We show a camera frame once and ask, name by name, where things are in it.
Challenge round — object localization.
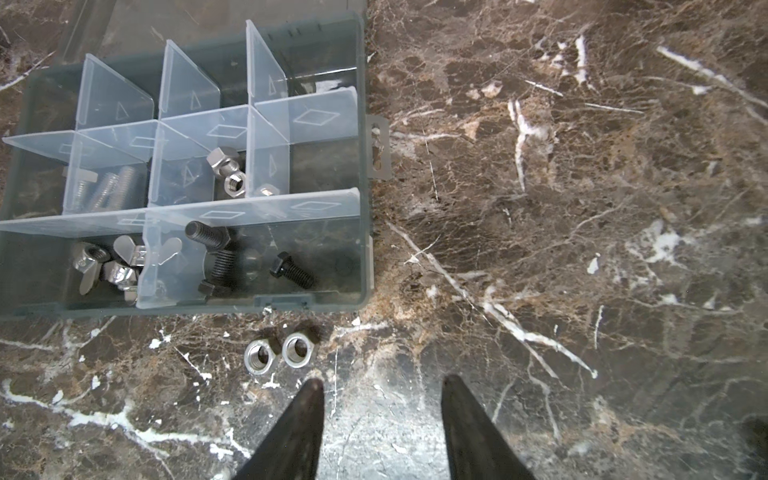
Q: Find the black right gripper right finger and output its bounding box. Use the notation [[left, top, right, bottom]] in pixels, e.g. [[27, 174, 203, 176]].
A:
[[441, 374, 535, 479]]

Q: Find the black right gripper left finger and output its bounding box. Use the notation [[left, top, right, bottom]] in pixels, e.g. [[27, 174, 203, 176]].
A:
[[233, 378, 325, 479]]

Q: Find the silver hex nut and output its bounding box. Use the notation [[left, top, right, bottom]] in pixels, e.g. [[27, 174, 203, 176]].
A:
[[243, 339, 281, 376], [256, 184, 281, 196], [223, 171, 247, 198], [282, 329, 319, 369], [206, 147, 241, 179]]

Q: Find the black hex bolt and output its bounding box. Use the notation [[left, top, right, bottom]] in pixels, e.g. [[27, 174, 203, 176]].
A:
[[185, 220, 232, 252], [198, 250, 237, 298]]

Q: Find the black small screw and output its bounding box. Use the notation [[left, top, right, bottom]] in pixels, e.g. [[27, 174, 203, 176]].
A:
[[269, 251, 315, 290]]

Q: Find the silver wing nut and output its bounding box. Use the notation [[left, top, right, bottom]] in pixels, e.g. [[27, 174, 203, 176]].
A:
[[101, 261, 139, 305], [112, 235, 183, 267], [72, 242, 112, 295]]

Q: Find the clear plastic organizer box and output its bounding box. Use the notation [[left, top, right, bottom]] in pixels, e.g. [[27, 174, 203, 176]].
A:
[[1, 1, 391, 315]]

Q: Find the silver hex bolt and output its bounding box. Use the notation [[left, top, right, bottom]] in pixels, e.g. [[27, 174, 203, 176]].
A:
[[109, 166, 138, 210], [86, 172, 119, 212]]

